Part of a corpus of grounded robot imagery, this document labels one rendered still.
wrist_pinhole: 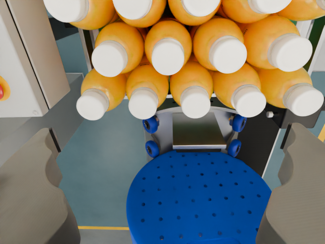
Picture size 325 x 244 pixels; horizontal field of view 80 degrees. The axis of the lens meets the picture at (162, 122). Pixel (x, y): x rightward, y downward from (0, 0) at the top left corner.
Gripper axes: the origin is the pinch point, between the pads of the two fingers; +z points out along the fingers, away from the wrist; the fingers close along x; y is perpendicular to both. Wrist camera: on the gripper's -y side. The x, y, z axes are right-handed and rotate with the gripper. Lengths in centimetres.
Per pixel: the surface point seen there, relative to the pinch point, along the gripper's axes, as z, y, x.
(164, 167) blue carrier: 21.3, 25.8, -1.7
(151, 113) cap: 13.1, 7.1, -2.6
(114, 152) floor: 124, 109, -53
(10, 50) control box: 13.7, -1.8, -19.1
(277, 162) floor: 124, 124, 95
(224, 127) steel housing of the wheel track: 31.0, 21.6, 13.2
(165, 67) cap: 13.2, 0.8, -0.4
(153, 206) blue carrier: 11.6, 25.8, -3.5
